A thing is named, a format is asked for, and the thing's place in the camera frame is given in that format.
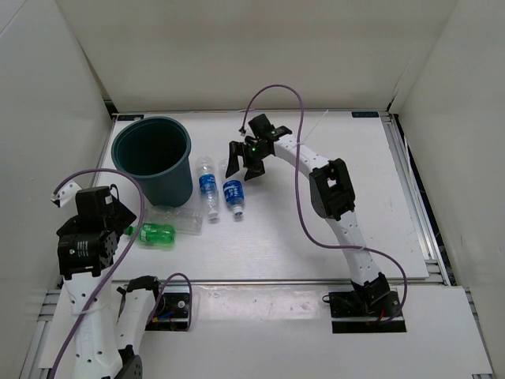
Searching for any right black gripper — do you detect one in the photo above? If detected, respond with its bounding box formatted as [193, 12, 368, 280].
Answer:
[226, 141, 271, 182]

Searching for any short blue-label water bottle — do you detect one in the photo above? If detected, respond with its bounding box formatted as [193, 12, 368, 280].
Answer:
[219, 159, 245, 220]

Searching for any tall blue-label water bottle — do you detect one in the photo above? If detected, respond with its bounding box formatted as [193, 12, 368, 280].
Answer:
[196, 156, 219, 222]

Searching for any green plastic soda bottle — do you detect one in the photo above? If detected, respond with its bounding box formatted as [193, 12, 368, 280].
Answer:
[124, 223, 175, 247]

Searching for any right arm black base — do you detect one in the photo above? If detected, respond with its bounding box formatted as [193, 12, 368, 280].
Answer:
[322, 291, 406, 334]

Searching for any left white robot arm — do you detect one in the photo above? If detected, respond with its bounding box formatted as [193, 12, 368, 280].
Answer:
[57, 186, 166, 378]

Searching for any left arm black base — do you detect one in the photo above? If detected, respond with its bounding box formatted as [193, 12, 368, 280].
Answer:
[145, 285, 193, 332]

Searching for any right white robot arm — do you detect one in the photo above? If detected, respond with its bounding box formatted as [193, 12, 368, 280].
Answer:
[226, 114, 391, 316]

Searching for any dark teal plastic bin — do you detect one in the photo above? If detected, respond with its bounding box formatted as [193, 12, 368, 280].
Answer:
[111, 117, 193, 208]

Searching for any clear crushed plastic bottle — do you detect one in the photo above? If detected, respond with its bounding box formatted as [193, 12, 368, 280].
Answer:
[146, 207, 203, 235]

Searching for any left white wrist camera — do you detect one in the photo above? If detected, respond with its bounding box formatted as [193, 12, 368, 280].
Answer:
[50, 180, 82, 208]

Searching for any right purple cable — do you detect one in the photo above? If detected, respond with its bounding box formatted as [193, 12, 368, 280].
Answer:
[240, 83, 410, 324]

